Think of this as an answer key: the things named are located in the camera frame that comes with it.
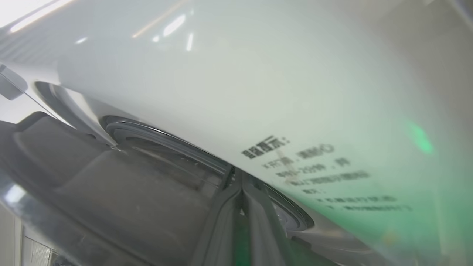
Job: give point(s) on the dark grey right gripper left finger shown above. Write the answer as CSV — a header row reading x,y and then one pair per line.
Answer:
x,y
221,229

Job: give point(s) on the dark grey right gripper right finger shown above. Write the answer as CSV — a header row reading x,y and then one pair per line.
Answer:
x,y
264,236

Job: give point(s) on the white front-load washing machine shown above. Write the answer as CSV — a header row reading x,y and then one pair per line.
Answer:
x,y
236,85

